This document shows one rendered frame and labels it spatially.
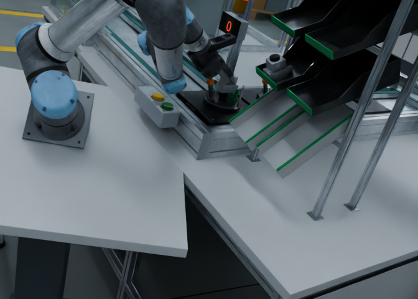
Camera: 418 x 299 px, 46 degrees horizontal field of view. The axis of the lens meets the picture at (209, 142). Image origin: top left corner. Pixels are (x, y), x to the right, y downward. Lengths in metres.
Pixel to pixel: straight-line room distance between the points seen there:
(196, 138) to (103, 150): 0.30
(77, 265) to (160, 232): 1.15
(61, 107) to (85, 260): 1.20
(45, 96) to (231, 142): 0.64
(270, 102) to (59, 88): 0.66
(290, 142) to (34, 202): 0.73
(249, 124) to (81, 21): 0.61
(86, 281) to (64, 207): 1.05
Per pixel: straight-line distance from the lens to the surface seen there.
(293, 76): 1.48
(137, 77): 1.95
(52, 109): 1.36
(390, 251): 1.56
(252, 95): 1.96
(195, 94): 1.81
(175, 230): 1.30
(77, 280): 2.34
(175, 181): 1.49
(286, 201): 1.56
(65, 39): 1.36
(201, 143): 1.59
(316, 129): 1.47
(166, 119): 1.66
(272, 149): 1.48
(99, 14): 1.29
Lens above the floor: 1.67
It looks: 28 degrees down
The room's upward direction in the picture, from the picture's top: 16 degrees clockwise
